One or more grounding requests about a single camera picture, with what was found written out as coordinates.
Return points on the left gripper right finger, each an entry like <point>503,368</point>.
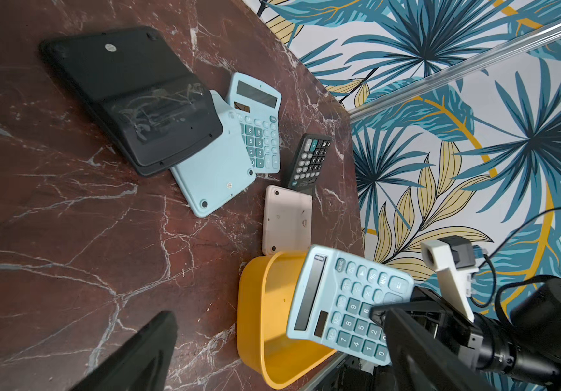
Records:
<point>422,363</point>

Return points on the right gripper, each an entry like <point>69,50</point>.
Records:
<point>446,324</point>

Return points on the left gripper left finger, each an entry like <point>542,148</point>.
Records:
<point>142,363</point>

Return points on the light blue calculator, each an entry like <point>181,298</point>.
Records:
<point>333,299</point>

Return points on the light blue calculator face up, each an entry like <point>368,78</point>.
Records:
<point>257,108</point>

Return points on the black calculator face down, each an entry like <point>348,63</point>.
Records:
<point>138,91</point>

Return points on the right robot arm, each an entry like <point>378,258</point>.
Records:
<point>528,345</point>

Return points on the yellow plastic storage tray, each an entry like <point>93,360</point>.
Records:
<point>266,289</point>

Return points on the pink calculator face down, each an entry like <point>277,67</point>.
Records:
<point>287,221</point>

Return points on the black calculator with grey keys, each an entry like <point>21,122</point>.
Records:
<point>307,163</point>

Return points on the light blue calculator face down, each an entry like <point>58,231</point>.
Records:
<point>220,171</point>

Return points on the right aluminium frame post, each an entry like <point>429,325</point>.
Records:
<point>532,41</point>

